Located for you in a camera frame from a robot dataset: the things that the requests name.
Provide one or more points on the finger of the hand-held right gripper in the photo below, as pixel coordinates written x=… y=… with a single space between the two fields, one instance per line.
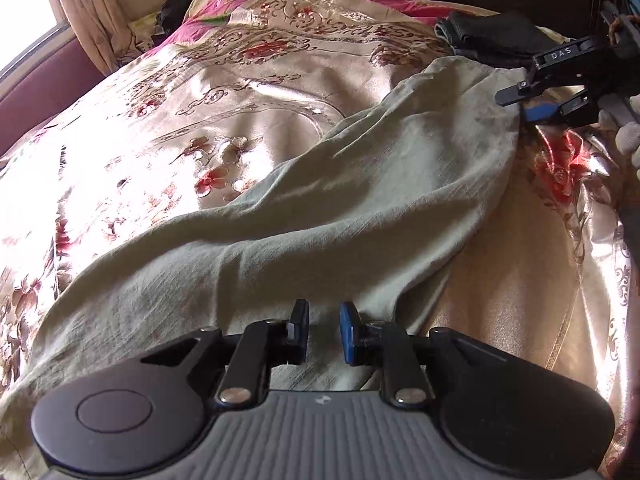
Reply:
x=515 y=94
x=541 y=111

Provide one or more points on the pile of clothes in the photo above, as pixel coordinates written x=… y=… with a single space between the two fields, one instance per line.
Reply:
x=167 y=15

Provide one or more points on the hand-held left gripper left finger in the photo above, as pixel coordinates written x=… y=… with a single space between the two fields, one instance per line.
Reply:
x=300 y=332

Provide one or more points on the floral satin bedspread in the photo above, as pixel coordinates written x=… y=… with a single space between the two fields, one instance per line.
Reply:
x=150 y=160

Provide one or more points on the green pants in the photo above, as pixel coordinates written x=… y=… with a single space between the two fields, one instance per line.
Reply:
x=300 y=220

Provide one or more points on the window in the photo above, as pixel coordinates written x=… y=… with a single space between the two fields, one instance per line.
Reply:
x=20 y=10

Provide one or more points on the person's right hand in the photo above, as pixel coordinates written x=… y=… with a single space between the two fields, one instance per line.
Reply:
x=627 y=135

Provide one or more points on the black grey folded garment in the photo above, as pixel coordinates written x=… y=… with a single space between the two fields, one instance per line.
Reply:
x=490 y=37

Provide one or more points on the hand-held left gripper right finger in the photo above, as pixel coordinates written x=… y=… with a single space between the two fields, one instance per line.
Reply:
x=347 y=334

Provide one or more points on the beige patterned curtain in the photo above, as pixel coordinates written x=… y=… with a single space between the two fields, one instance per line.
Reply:
x=85 y=15

